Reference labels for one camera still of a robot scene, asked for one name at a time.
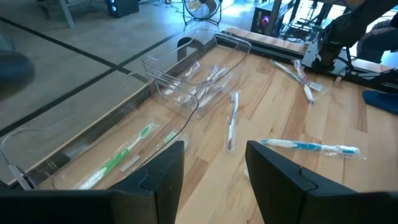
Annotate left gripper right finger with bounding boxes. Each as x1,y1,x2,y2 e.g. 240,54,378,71
244,140,398,224

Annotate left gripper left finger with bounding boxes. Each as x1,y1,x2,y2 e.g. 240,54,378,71
0,141,185,224

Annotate green toothbrush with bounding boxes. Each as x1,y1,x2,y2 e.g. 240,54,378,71
119,129,190,174
75,123,155,190

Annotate blue toothbrush in wrapper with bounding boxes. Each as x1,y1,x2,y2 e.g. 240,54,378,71
259,138,362,159

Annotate clear plastic bin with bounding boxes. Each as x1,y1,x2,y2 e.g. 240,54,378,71
0,90,201,191
141,29,252,121

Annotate blue cloth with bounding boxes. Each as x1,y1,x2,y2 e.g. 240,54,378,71
362,89,398,115

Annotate computer tower with pink light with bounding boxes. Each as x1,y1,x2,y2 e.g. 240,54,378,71
250,0,282,35

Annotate computer tower with blue lights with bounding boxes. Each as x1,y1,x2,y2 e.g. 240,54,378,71
105,0,140,19

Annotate black floor fan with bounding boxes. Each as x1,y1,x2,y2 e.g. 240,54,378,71
182,0,224,26

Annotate grey table legs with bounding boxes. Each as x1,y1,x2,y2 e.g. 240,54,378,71
36,0,91,29

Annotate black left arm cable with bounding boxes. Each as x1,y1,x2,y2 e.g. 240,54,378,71
136,96,201,169

